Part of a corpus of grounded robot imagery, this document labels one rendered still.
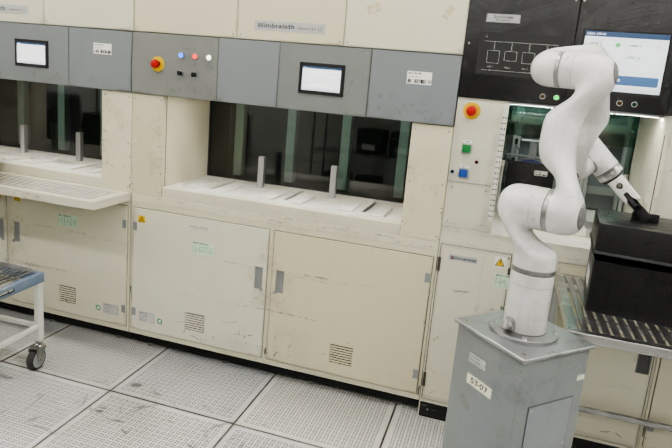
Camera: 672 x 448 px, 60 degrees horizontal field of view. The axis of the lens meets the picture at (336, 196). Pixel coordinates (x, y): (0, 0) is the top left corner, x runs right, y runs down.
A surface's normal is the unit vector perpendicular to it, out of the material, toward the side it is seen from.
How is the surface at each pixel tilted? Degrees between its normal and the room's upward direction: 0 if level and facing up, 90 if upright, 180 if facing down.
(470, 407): 90
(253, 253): 90
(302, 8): 90
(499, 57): 90
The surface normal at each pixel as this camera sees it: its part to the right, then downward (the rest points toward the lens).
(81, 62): -0.29, 0.17
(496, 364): -0.88, 0.02
